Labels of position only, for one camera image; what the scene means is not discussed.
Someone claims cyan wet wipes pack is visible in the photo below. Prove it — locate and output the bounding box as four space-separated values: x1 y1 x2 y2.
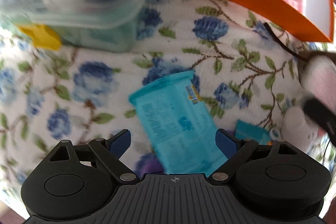
129 71 227 176

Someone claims purple fleece cloth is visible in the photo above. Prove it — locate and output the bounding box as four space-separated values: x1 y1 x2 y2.
135 153 165 177

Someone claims floral knitted white blanket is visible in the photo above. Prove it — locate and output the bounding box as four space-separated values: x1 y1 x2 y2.
0 0 336 212

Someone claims colourful teal cloth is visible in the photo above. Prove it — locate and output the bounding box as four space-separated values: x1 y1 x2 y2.
235 120 272 145

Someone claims white plush bunny toy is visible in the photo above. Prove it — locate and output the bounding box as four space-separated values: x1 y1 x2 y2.
281 56 335 153

